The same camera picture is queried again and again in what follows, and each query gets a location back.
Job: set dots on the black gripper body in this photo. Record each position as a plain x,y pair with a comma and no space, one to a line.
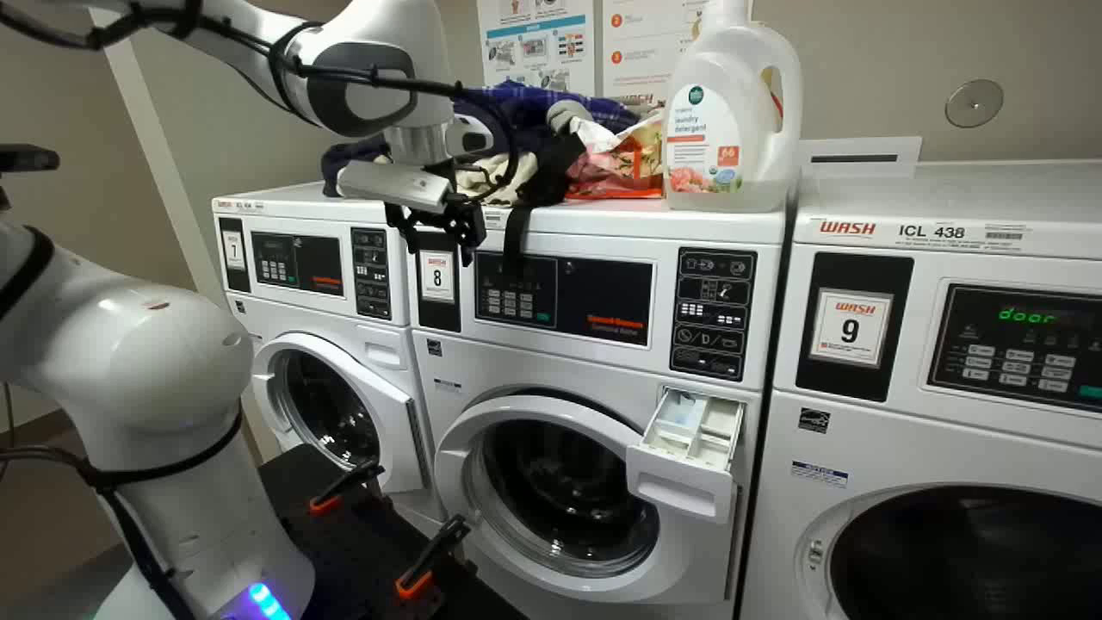
442,215

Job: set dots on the white detergent bottle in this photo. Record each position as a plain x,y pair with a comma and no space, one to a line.
735,115

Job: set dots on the white washing machine number 7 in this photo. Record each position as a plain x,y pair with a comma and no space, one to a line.
383,333

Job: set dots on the white washing machine number 8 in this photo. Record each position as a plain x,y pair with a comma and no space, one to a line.
553,367

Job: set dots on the white washing machine number 9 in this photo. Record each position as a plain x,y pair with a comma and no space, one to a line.
871,458

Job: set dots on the beige garment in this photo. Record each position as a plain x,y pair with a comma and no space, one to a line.
492,176

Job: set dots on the purple patterned garment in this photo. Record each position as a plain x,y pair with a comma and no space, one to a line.
539,107

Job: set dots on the red orange garment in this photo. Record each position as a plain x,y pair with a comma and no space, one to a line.
614,176

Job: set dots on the white crumpled garment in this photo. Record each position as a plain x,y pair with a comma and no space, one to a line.
579,121

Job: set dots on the round door of washer 7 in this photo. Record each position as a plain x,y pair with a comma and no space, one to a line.
333,402

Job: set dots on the poster with blue graphics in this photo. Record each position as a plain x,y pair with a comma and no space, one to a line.
535,38

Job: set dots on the round door of washer 8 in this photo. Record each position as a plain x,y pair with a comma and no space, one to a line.
563,493

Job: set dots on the black orange clamp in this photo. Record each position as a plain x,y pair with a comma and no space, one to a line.
432,564
337,491

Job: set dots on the black base table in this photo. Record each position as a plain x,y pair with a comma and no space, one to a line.
344,556

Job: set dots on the white slotted card box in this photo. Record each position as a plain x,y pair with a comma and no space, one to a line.
863,155

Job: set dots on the round wall plate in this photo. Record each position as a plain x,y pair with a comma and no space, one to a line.
973,105

